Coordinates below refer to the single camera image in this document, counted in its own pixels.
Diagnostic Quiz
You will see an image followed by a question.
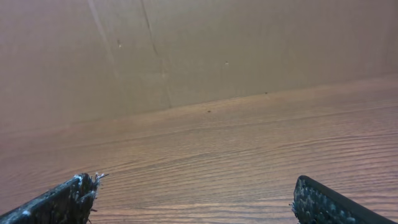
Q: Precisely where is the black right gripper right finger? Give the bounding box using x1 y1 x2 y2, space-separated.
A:
291 175 397 224

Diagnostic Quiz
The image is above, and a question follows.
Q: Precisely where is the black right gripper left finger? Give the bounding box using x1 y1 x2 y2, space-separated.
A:
1 173 106 224

